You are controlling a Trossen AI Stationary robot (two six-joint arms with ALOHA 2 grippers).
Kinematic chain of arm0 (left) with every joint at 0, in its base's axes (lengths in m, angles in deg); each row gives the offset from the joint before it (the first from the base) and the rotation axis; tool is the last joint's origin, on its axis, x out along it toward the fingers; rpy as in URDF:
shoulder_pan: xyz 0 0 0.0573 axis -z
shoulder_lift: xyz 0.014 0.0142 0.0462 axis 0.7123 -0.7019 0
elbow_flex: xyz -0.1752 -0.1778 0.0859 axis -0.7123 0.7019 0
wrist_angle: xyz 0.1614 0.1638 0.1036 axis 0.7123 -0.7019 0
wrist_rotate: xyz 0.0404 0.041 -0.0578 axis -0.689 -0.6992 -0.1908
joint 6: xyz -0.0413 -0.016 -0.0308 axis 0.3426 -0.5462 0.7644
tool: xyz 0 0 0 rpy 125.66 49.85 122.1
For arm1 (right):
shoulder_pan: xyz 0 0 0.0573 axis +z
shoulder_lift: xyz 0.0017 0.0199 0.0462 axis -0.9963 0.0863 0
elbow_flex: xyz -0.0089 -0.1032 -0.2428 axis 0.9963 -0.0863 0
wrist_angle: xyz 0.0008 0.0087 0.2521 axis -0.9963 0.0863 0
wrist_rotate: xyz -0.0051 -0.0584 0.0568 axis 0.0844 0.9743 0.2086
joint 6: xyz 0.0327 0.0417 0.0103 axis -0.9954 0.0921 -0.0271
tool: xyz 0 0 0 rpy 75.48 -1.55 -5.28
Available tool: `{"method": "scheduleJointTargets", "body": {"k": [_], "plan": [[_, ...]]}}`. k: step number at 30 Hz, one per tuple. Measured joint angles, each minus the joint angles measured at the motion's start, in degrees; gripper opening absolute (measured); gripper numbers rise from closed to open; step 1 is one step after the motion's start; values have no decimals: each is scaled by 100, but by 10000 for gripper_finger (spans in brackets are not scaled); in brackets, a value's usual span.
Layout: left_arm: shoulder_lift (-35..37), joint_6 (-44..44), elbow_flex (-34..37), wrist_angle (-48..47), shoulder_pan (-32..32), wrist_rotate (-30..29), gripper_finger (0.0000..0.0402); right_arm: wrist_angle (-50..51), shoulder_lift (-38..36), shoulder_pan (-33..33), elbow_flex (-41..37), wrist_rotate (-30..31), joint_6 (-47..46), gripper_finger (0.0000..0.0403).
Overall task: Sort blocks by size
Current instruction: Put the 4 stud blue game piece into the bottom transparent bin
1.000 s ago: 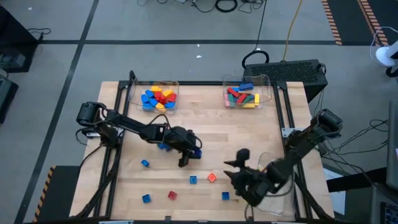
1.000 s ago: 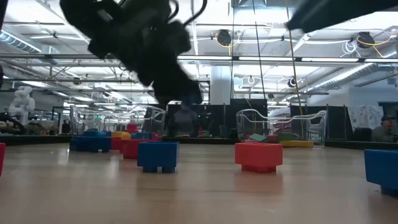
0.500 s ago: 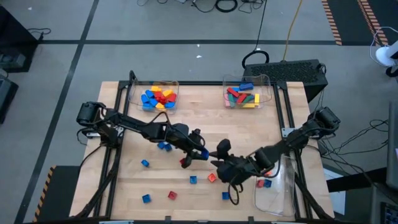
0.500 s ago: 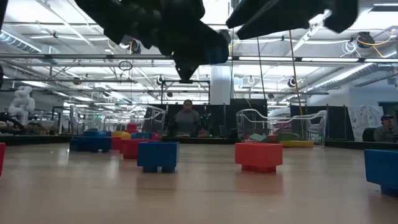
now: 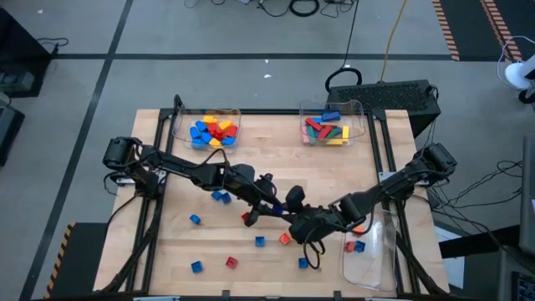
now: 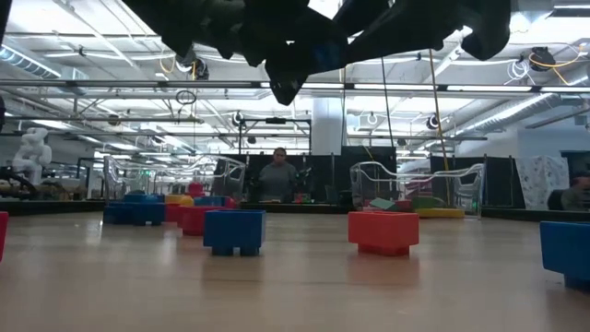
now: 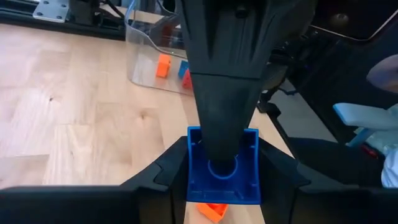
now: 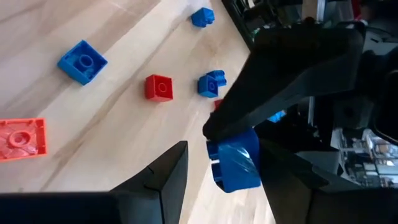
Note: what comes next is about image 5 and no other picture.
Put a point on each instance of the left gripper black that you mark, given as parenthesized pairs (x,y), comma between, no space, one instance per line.
(246,186)

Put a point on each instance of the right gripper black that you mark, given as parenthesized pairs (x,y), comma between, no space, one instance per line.
(317,226)

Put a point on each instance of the small blue block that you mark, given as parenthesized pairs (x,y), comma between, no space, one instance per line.
(195,219)
(259,241)
(303,263)
(360,246)
(197,266)
(277,210)

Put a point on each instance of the small orange block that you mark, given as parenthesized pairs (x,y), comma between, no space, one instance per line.
(285,238)
(358,229)

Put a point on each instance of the blue medium block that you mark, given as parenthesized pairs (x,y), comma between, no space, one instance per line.
(195,133)
(206,137)
(201,125)
(216,195)
(228,141)
(198,144)

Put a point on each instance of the small dark red block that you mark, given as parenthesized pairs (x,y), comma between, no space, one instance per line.
(231,262)

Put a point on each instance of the pink long block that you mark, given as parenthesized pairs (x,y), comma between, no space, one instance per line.
(304,136)

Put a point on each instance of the yellow medium block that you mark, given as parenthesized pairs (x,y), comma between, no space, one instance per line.
(210,119)
(225,124)
(215,143)

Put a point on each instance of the green long block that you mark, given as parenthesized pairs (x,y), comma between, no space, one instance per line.
(334,132)
(312,135)

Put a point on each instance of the red medium block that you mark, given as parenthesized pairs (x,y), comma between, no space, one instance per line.
(213,127)
(219,134)
(231,131)

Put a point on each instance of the red long block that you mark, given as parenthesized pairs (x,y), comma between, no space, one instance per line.
(324,132)
(313,124)

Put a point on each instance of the large clear plastic bin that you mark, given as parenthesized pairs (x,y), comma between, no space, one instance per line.
(376,267)

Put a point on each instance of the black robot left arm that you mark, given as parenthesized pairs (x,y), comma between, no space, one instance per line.
(184,167)

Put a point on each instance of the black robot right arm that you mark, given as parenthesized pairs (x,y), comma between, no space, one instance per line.
(397,184)

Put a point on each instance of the black perforated computer case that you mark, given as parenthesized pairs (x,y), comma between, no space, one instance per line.
(384,96)

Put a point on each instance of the white paper sheet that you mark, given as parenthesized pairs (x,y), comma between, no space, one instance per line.
(453,267)

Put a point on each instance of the black mat with hazard stripes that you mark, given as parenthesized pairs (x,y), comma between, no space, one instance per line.
(83,259)
(470,25)

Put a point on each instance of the dark grey device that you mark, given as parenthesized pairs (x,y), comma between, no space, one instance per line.
(518,280)

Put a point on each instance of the grey monitor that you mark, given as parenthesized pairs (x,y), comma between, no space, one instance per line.
(528,196)

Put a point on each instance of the black equipment box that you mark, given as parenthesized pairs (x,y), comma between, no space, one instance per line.
(8,129)

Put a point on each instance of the white round device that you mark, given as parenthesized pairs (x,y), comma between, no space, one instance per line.
(516,75)

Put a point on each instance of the black cabinet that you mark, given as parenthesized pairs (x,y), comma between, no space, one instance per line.
(21,50)

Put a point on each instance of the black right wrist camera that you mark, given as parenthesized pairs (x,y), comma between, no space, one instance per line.
(295,198)

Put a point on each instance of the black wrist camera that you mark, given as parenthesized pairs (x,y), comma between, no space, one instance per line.
(267,181)
(295,198)

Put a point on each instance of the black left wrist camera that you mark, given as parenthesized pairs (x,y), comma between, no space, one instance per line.
(267,181)

